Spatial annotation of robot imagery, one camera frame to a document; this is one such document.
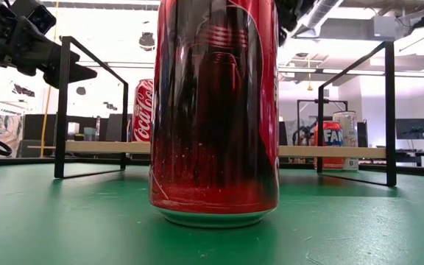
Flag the Coca-Cola can with dark figure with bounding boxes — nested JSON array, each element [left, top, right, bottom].
[[148, 0, 281, 230]]

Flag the wooden shelf with black frame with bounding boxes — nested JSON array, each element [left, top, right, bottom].
[[53, 35, 398, 188]]

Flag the green table mat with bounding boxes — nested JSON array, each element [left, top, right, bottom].
[[0, 161, 424, 265]]

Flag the red Coca-Cola can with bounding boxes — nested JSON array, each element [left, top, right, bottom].
[[131, 78, 155, 144]]

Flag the black dome ceiling camera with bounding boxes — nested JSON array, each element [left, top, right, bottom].
[[138, 32, 157, 52]]

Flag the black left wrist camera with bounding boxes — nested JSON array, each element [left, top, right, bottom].
[[11, 0, 57, 35]]

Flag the white Celsius can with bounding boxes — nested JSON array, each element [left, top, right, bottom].
[[331, 110, 360, 172]]

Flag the black computer monitor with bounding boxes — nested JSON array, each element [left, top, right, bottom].
[[395, 118, 424, 141], [358, 121, 368, 148]]

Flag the yellow cable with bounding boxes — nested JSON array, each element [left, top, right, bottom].
[[40, 21, 59, 158]]

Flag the black metal rack frame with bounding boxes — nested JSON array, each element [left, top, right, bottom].
[[295, 98, 349, 148]]

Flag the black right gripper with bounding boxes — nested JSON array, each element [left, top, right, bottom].
[[275, 0, 316, 48]]

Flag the red blue Fanta can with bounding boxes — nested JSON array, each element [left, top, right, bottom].
[[313, 120, 345, 171]]

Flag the black desk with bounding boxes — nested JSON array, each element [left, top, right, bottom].
[[375, 148, 424, 167]]

